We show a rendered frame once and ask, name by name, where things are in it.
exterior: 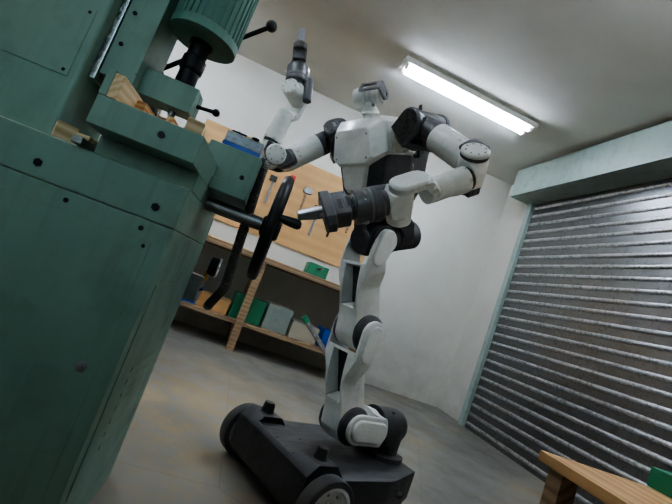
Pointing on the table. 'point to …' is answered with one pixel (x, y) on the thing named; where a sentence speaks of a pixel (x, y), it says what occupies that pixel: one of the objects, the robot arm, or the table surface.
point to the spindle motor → (214, 24)
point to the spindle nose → (193, 61)
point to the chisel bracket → (169, 95)
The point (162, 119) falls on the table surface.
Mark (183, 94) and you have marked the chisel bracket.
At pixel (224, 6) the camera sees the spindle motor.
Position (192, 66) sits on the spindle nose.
